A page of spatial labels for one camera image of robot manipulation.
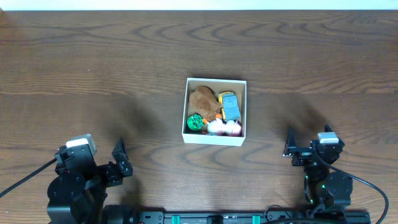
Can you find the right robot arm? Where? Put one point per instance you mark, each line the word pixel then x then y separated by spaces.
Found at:
pixel 328 192

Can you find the white cardboard box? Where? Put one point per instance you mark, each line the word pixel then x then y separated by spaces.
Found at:
pixel 239 87

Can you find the yellow grey toy car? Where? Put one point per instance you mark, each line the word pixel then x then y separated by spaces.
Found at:
pixel 230 108

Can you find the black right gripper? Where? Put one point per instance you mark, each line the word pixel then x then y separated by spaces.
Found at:
pixel 303 155

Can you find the pink white duck figure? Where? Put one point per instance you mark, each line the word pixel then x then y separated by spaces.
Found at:
pixel 230 128

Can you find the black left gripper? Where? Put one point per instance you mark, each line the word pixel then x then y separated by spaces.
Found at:
pixel 101 170

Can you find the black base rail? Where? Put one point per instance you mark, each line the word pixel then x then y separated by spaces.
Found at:
pixel 273 214

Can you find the brown plush toy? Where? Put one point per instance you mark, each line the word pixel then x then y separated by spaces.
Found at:
pixel 203 102

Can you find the green round spinner toy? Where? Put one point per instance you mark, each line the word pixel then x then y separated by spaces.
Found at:
pixel 195 122

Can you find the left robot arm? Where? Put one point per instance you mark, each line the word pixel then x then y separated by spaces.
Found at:
pixel 77 195

